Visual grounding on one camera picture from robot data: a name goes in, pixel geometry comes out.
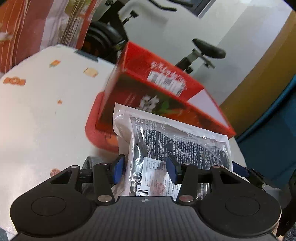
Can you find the dark framed window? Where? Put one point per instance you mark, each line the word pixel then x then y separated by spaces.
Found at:
pixel 194 6

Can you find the black exercise bike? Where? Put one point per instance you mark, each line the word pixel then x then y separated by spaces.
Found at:
pixel 162 27

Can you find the wooden door frame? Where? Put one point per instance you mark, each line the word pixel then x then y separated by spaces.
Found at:
pixel 265 82

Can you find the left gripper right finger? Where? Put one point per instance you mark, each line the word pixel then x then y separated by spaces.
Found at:
pixel 187 176

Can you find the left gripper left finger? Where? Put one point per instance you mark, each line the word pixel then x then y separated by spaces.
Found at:
pixel 105 175

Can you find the red strawberry cardboard box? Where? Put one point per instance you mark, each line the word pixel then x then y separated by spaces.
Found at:
pixel 147 82

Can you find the clear plastic packaged item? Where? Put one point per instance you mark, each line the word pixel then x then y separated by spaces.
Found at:
pixel 151 142

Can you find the red printed backdrop curtain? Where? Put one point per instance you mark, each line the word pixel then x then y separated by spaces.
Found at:
pixel 28 27

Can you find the white patterned tablecloth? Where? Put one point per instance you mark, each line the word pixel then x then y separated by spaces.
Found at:
pixel 46 101

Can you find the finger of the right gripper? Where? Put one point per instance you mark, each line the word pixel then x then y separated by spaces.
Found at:
pixel 240 170

